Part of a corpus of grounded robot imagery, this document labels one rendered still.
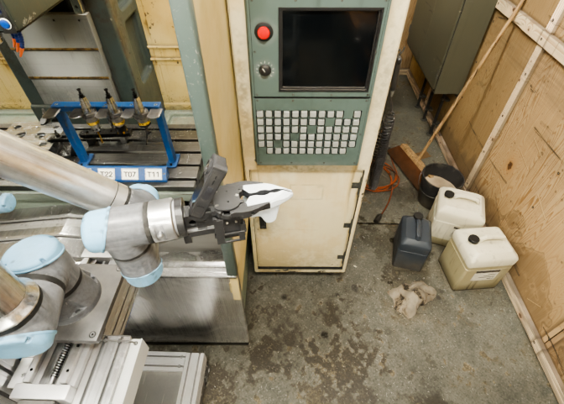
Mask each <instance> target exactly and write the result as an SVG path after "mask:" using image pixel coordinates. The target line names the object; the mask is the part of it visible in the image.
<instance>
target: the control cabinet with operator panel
mask: <svg viewBox="0 0 564 404"><path fill-rule="evenodd" d="M409 5H410V0H227V11H228V19H229V27H230V35H231V44H232V59H233V68H234V75H235V84H236V92H237V100H238V116H239V124H240V133H241V140H242V149H243V164H244V173H245V181H259V182H263V183H268V184H272V185H276V186H281V187H283V188H287V189H290V190H291V191H292V192H293V197H292V198H290V199H289V200H288V201H286V202H284V203H282V204H280V205H279V211H278V214H277V217H276V219H275V220H274V221H273V222H272V223H266V222H265V221H264V220H263V219H262V218H261V217H260V216H257V217H252V218H249V222H250V229H251V238H252V246H253V262H254V269H255V271H256V272H263V273H265V274H271V273H272V272H326V273H327V274H329V275H331V274H334V273H335V272H345V269H346V266H347V260H348V256H349V253H350V249H351V245H352V241H353V235H354V232H355V228H356V224H357V220H358V214H359V211H360V207H361V204H362V200H363V194H364V190H365V186H366V183H367V179H368V173H369V169H370V166H371V162H372V158H373V152H374V148H375V145H376V141H377V138H378V134H379V127H380V124H381V120H382V117H383V113H384V106H385V103H386V99H387V96H388V92H389V86H390V82H391V78H392V75H393V71H394V65H395V62H396V57H397V54H398V50H399V47H400V41H401V37H402V33H403V29H404V26H405V20H406V16H407V12H408V8H409Z"/></svg>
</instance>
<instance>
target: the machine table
mask: <svg viewBox="0 0 564 404"><path fill-rule="evenodd" d="M11 125H12V123H0V129H1V130H3V131H6V130H7V129H8V128H9V127H10V126H11ZM72 125H73V127H74V129H75V131H76V133H77V134H78V136H80V135H79V133H80V131H83V130H90V129H91V126H89V125H88V124H72ZM125 125H126V126H127V128H132V131H133V132H132V135H131V136H129V140H128V142H127V143H126V144H122V143H121V140H120V138H119V137H112V138H102V141H103V142H104V143H102V142H101V140H100V138H97V141H96V143H95V144H93V146H92V145H89V144H88V143H87V141H86V139H83V138H81V137H80V140H81V141H82V144H83V146H84V148H85V150H86V152H87V154H94V157H93V158H92V160H91V162H90V164H89V165H154V166H166V164H167V161H168V156H167V154H166V150H165V146H164V144H163V140H162V139H161V138H162V137H161V134H160V131H159V126H158V124H150V125H149V126H148V131H152V133H149V134H148V136H149V137H148V138H147V144H145V141H146V131H145V128H140V127H139V126H138V124H125ZM167 125H168V128H169V131H170V134H171V136H170V137H171V138H172V137H174V138H172V143H173V146H174V149H175V153H176V154H180V159H179V162H178V165H177V167H176V168H168V171H169V174H170V176H169V179H168V181H167V182H119V183H122V184H124V185H125V186H128V187H130V186H132V185H135V184H144V185H145V184H147V185H150V186H152V187H153V188H155V189H156V191H157V192H158V193H159V199H163V198H169V197H171V198H173V199H175V198H177V197H183V199H184V201H190V199H191V196H192V194H193V192H194V190H195V189H196V186H197V184H198V182H199V180H200V179H201V176H202V174H203V171H204V165H203V160H202V157H201V149H200V145H199V141H198V137H197V133H196V126H195V125H194V124H167ZM150 126H151V127H150ZM139 131H140V132H139ZM187 131H188V132H187ZM140 133H141V134H142V135H141V134H140ZM172 134H173V136H172ZM137 135H138V136H137ZM183 135H184V136H183ZM132 136H133V137H132ZM151 136H152V137H151ZM154 136H155V137H156V138H155V137H154ZM157 136H158V137H157ZM135 137H136V138H135ZM177 137H179V138H177ZM173 141H175V142H173ZM181 141H182V142H181ZM184 141H185V143H184ZM160 142H161V143H160ZM87 147H88V148H87ZM188 155H189V157H188ZM149 157H150V158H149ZM63 158H65V159H67V160H70V161H72V162H73V161H74V160H75V161H74V162H75V163H78V162H79V158H78V157H77V156H76V157H74V156H73V157H72V156H71V155H67V156H65V157H63ZM98 158H99V159H98ZM188 158H190V159H188ZM156 161H157V162H156ZM186 162H187V163H186ZM104 163H105V164H104ZM0 192H1V193H10V194H12V195H14V197H15V199H16V200H40V201H62V200H60V199H57V198H54V197H51V196H48V195H46V194H44V193H41V192H37V191H35V190H32V189H30V188H27V187H25V186H21V185H19V184H16V183H13V182H11V181H10V182H7V180H4V181H3V180H0Z"/></svg>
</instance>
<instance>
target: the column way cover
mask: <svg viewBox="0 0 564 404"><path fill-rule="evenodd" d="M21 32H22V34H23V39H24V51H23V55H22V57H19V51H18V52H17V51H16V46H15V47H13V40H12V36H11V34H5V33H3V37H4V39H5V40H6V42H7V43H8V46H9V48H10V49H11V50H12V51H14V53H15V55H16V56H17V58H18V60H19V62H20V64H21V65H22V67H23V69H24V71H25V72H26V74H27V76H28V78H29V79H31V80H32V82H33V84H34V85H35V87H36V89H37V91H38V92H39V95H40V96H41V98H42V100H43V101H44V104H53V102H79V101H80V100H79V95H78V94H79V92H78V91H77V90H76V89H77V88H80V89H81V93H83V95H84V96H86V98H87V100H88V101H89V102H106V92H105V91H104V89H105V88H107V89H108V90H107V91H108V93H110V95H111V96H112V97H113V99H114V101H115V102H121V101H120V99H119V96H118V93H117V90H116V87H115V86H114V83H113V80H112V74H111V72H110V69H109V66H108V64H107V60H106V58H105V55H104V53H103V51H102V44H101V41H100V39H99V36H98V34H97V30H96V28H95V25H94V23H93V20H92V18H91V14H90V12H85V13H84V14H75V12H47V13H45V14H44V15H43V16H41V17H40V18H38V19H37V20H36V21H34V22H33V23H32V24H30V25H29V26H28V27H27V28H26V29H24V30H22V31H21Z"/></svg>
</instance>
